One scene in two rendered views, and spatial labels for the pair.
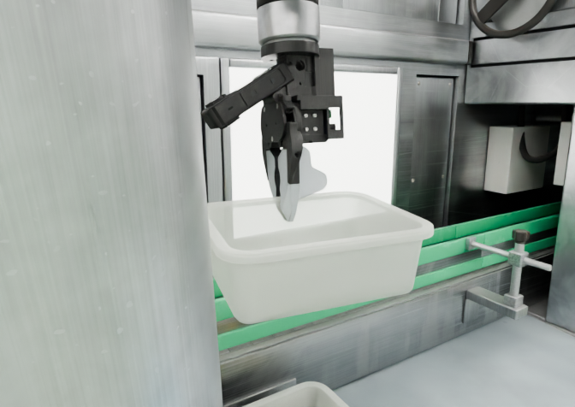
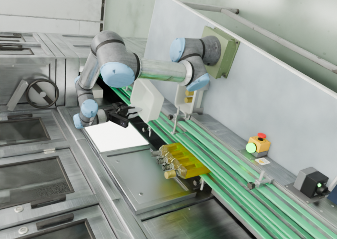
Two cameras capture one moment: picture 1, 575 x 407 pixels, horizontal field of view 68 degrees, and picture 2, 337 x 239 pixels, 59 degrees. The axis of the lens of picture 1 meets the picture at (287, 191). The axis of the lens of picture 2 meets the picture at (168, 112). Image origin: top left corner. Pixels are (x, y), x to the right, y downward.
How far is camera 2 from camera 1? 1.22 m
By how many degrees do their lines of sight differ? 34
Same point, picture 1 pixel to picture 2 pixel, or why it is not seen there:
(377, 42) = (72, 125)
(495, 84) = (71, 96)
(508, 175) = (97, 90)
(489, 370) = not seen: hidden behind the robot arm
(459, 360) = (158, 85)
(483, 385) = not seen: hidden behind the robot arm
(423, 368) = (164, 91)
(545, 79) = (71, 81)
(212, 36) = (93, 156)
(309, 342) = (167, 112)
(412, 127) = not seen: hidden behind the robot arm
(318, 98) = (115, 106)
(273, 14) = (101, 116)
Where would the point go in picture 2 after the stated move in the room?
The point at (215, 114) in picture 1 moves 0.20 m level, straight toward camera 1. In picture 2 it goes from (126, 121) to (137, 93)
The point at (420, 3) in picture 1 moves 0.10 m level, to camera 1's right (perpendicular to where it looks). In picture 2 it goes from (49, 121) to (46, 108)
